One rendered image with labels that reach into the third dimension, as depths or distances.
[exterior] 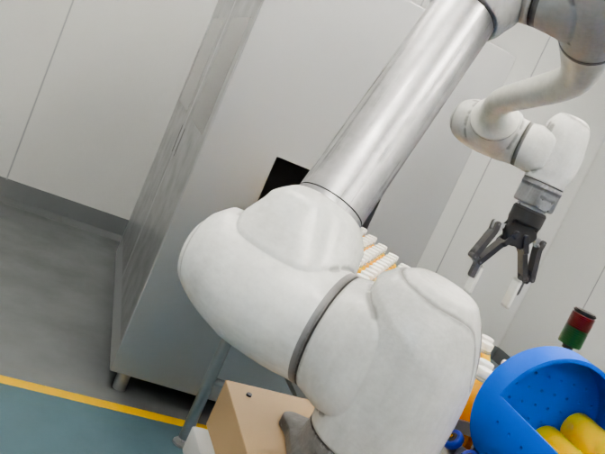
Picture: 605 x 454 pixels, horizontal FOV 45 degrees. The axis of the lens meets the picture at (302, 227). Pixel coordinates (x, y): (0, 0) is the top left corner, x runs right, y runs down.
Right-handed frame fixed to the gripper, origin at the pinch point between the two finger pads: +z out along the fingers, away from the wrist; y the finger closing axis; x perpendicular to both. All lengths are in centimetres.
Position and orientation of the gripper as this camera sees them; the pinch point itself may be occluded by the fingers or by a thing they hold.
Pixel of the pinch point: (490, 290)
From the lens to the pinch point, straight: 168.7
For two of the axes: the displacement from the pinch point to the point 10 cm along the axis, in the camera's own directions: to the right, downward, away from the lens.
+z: -4.0, 9.0, 1.5
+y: 8.9, 3.4, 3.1
